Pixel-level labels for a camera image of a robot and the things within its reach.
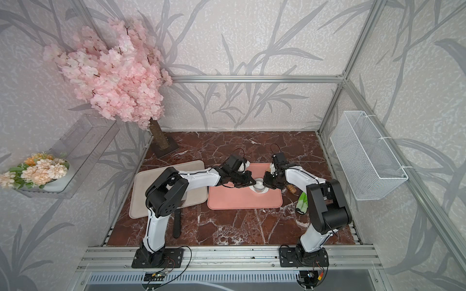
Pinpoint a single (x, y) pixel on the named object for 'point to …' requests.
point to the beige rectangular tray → (143, 179)
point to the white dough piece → (260, 191)
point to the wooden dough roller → (292, 188)
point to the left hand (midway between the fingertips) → (255, 183)
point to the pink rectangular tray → (223, 197)
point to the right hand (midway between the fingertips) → (265, 183)
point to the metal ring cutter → (259, 186)
